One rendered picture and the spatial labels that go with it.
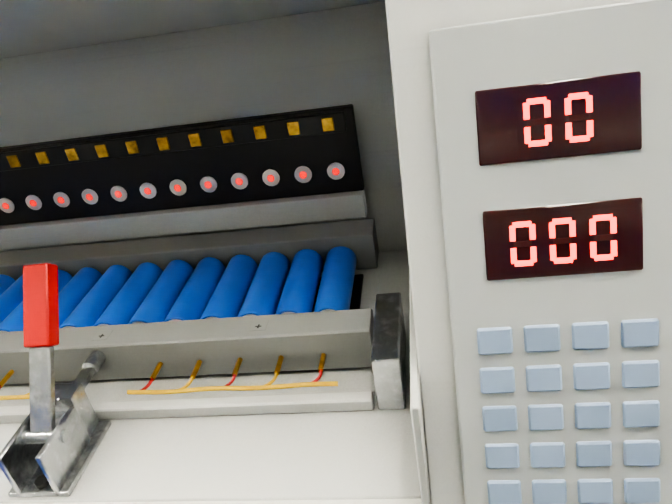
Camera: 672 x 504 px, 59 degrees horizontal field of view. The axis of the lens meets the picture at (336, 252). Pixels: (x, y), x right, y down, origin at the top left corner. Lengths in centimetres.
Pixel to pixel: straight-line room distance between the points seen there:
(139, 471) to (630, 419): 19
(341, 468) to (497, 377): 8
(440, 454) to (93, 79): 34
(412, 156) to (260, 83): 23
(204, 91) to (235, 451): 24
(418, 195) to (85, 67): 31
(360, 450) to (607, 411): 10
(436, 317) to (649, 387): 7
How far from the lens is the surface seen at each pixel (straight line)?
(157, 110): 43
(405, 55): 19
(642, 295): 20
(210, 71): 42
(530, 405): 21
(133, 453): 28
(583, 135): 19
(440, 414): 21
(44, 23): 38
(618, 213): 19
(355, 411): 27
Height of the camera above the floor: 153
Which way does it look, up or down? 11 degrees down
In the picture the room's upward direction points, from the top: 7 degrees counter-clockwise
